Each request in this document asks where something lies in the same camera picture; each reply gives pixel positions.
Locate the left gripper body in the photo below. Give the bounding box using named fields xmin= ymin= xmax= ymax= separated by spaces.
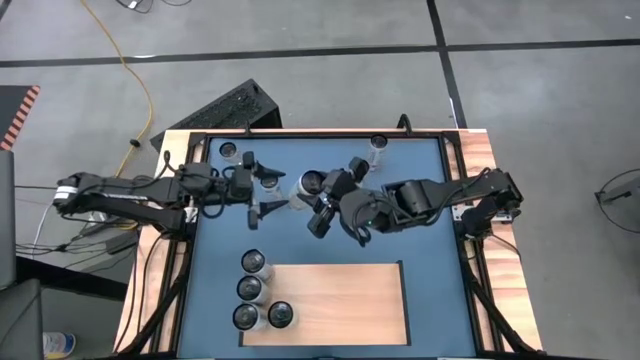
xmin=227 ymin=165 xmax=255 ymax=204

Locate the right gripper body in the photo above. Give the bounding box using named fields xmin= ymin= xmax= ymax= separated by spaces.
xmin=333 ymin=187 xmax=394 ymax=235

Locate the white Celsius can blue band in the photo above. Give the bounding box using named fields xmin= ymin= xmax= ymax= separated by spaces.
xmin=240 ymin=248 xmax=275 ymax=284

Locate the white Celsius can yellow band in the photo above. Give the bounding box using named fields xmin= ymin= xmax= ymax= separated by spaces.
xmin=267 ymin=300 xmax=297 ymax=330

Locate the wooden shelf board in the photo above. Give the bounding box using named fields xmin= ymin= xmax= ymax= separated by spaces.
xmin=238 ymin=259 xmax=412 ymax=348

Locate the black perforated metal box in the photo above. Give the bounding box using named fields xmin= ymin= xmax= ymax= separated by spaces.
xmin=149 ymin=78 xmax=283 ymax=152

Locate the blue table mat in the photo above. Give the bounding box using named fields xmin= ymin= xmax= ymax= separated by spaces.
xmin=177 ymin=135 xmax=477 ymax=359

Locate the grey power adapter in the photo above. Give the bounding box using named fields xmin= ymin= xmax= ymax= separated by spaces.
xmin=102 ymin=230 xmax=140 ymax=256

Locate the black flat floor bar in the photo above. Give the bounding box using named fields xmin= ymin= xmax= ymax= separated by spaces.
xmin=14 ymin=255 xmax=130 ymax=302

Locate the white plastic container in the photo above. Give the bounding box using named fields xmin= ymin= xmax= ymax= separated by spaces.
xmin=42 ymin=331 xmax=77 ymax=360

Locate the black orange striped floor mat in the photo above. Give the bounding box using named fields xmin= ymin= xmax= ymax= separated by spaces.
xmin=0 ymin=84 xmax=41 ymax=152

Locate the black table frame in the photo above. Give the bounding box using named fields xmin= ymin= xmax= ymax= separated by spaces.
xmin=149 ymin=128 xmax=501 ymax=360

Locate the yellow floor cable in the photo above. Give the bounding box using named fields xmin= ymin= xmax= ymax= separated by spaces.
xmin=79 ymin=0 xmax=154 ymax=164

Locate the black diagonal frame strut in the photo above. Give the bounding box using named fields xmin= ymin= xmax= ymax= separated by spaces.
xmin=115 ymin=234 xmax=196 ymax=357
xmin=457 ymin=244 xmax=539 ymax=357

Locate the black floor cable bundle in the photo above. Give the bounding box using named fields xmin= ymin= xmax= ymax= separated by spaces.
xmin=14 ymin=239 xmax=109 ymax=261

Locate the black cable with white plug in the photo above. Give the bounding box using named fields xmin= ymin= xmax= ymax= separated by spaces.
xmin=114 ymin=0 xmax=194 ymax=15

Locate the white floor cable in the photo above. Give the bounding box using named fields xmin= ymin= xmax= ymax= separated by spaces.
xmin=30 ymin=202 xmax=54 ymax=254

